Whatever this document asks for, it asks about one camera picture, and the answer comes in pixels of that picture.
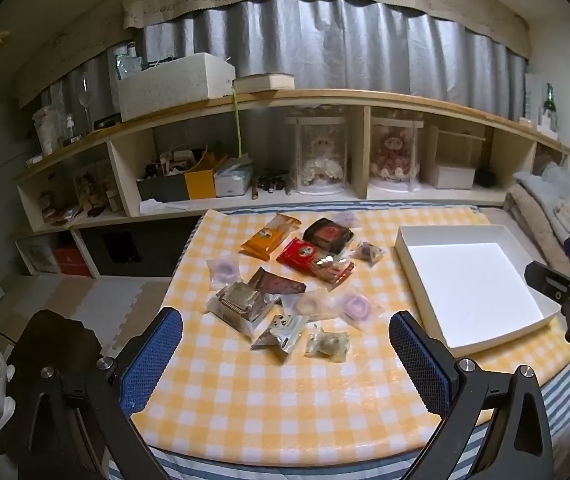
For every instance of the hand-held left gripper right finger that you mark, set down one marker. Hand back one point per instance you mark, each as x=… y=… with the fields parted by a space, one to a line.
x=417 y=360

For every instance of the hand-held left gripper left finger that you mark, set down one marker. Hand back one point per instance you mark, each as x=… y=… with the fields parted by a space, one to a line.
x=152 y=360

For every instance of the white cardboard box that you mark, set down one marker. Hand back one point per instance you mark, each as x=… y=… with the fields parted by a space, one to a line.
x=465 y=285

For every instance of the pink donut packet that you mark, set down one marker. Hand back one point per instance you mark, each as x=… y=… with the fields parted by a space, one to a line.
x=356 y=307

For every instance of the clear packet with green pastry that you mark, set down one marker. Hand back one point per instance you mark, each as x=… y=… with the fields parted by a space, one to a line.
x=327 y=344

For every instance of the large clear wafer packet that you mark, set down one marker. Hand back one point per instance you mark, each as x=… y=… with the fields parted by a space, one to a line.
x=237 y=305

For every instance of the purple donut packet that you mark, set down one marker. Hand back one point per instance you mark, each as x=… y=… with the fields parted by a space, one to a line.
x=223 y=271
x=347 y=218

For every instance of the clear packet with brown pastry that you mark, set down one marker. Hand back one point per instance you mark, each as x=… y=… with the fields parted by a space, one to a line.
x=369 y=251

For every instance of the beige donut packet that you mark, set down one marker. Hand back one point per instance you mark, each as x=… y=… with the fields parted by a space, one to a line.
x=309 y=305

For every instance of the cow print cookie packet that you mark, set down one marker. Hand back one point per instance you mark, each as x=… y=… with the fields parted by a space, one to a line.
x=280 y=330

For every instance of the brown snack packet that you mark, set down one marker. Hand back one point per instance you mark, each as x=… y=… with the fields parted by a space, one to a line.
x=275 y=284

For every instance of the black packet with red circle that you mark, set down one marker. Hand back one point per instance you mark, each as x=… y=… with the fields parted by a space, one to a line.
x=327 y=235

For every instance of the red cracker packet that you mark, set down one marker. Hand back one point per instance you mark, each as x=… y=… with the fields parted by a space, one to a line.
x=300 y=252

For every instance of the orange cracker packet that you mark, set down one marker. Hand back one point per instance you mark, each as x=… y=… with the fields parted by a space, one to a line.
x=267 y=237

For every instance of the beige fluffy blanket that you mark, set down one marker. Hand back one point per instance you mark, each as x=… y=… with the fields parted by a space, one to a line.
x=540 y=230

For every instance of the pale blue blanket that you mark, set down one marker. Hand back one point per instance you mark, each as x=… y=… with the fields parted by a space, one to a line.
x=555 y=175

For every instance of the red box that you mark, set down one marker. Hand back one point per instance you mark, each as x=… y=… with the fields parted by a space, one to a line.
x=70 y=260

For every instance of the small white box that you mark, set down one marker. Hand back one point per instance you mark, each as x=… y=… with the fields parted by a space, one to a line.
x=455 y=177

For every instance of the green glass bottle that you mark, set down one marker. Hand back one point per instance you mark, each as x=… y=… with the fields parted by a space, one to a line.
x=549 y=105

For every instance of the crumpled white paper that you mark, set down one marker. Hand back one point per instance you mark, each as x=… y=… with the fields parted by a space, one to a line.
x=157 y=206

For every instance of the white paper carton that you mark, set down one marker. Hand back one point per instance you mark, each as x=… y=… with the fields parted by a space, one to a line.
x=534 y=95

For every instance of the small wooden rack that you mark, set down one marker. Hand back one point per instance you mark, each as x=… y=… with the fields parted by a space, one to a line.
x=460 y=135

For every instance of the dark grey box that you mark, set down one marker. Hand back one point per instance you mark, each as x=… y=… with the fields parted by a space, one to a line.
x=162 y=190

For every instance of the yellow cardboard box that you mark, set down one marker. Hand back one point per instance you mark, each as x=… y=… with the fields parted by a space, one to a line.
x=200 y=185

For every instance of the assorted small figurines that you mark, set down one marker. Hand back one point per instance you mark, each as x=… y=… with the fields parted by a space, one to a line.
x=85 y=190

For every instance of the pink doll in clear case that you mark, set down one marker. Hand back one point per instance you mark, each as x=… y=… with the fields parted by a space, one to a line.
x=394 y=157

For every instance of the tissue box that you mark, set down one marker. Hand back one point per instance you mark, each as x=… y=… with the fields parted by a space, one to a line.
x=232 y=182

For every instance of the pile of dark trinkets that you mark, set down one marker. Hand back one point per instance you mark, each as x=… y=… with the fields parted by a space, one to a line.
x=271 y=182

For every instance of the white doll in clear case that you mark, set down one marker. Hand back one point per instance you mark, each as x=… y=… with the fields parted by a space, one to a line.
x=321 y=160

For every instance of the small pump bottle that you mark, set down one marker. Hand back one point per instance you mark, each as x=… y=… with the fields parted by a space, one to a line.
x=69 y=130

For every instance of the clear plastic jar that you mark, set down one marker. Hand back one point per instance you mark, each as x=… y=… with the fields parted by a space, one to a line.
x=46 y=132

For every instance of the white foam box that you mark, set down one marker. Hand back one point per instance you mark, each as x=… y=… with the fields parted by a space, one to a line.
x=165 y=90

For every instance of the wine glass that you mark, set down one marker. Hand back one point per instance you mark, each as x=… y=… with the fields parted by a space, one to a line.
x=85 y=97

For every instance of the wooden shelf unit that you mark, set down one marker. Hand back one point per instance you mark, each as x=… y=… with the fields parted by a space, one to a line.
x=315 y=97

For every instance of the clear glass bottle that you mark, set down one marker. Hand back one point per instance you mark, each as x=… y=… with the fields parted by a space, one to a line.
x=127 y=65

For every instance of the thick closed book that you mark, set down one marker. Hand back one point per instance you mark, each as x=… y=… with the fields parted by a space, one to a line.
x=265 y=82

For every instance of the grey curtain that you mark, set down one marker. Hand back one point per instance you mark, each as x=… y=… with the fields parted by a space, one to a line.
x=340 y=45

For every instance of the yellow wall fixture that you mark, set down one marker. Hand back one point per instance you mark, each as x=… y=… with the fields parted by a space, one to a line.
x=1 y=38

